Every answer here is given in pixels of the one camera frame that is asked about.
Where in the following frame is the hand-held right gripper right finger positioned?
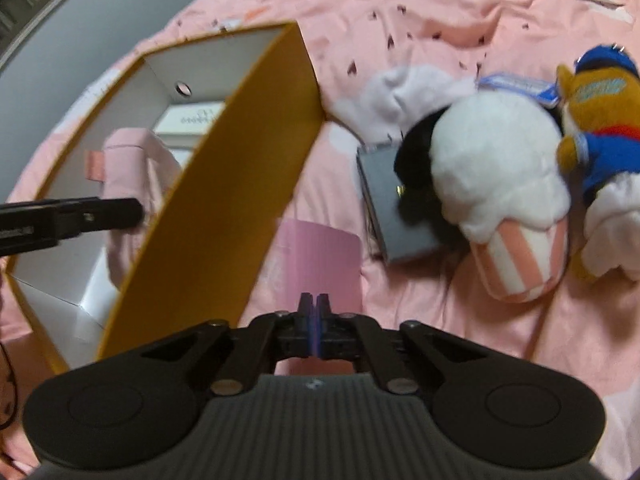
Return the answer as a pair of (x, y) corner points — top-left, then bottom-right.
(317, 292), (488, 395)

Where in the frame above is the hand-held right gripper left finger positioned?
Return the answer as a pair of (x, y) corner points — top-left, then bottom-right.
(142, 292), (317, 395)

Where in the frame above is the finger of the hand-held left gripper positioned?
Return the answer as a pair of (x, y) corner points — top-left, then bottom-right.
(56, 197), (146, 239)

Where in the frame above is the pink cloth pouch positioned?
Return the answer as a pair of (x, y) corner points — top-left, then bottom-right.
(84, 127), (185, 293)

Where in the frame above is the yellow cardboard box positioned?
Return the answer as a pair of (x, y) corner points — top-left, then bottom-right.
(4, 20), (328, 376)

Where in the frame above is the pink card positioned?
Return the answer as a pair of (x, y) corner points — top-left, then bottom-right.
(271, 217), (364, 317)

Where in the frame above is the white cardboard box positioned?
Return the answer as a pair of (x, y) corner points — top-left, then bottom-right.
(9, 245), (122, 357)

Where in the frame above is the white paper slip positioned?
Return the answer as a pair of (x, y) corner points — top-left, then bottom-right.
(151, 101), (229, 139)

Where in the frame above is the grey case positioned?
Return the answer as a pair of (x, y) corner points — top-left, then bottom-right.
(355, 141), (447, 267)

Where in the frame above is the white popcorn plush toy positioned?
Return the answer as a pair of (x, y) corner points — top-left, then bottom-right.
(394, 94), (572, 305)

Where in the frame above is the blue and white hang tag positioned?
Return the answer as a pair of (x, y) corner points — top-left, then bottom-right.
(476, 73), (562, 109)

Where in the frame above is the pink cloud printed blanket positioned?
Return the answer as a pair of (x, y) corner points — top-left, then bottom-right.
(0, 0), (640, 480)

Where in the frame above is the orange plush with blue cap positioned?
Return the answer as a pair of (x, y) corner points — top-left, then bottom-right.
(554, 45), (640, 283)

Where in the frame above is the black cable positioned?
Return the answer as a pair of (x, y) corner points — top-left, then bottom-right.
(0, 342), (20, 432)

